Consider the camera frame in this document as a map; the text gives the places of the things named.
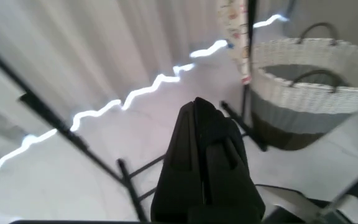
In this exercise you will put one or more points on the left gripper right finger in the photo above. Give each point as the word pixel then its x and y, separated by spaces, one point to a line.
pixel 228 193

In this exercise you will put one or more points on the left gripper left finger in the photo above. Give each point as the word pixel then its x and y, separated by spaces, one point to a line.
pixel 179 186

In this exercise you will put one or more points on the white laundry basket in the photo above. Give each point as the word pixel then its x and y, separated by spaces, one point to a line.
pixel 306 99

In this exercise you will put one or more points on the white curtain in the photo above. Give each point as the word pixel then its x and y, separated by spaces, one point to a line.
pixel 104 46

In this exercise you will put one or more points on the cream printed garment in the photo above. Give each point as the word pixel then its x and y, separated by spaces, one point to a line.
pixel 235 31

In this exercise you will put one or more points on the black clothes rack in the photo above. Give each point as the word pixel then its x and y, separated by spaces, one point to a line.
pixel 42 107

